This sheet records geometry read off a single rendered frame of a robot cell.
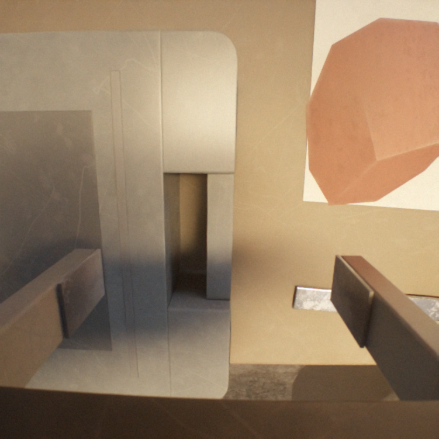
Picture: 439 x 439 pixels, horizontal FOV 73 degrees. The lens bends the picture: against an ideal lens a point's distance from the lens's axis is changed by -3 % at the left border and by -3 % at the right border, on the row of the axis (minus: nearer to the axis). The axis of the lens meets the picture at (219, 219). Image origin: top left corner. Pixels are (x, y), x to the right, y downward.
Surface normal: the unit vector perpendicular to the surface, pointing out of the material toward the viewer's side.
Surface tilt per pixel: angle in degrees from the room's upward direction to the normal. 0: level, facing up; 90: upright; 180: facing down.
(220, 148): 0
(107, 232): 0
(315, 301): 3
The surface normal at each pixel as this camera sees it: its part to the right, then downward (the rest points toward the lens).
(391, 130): -0.11, 0.07
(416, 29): 0.00, -0.23
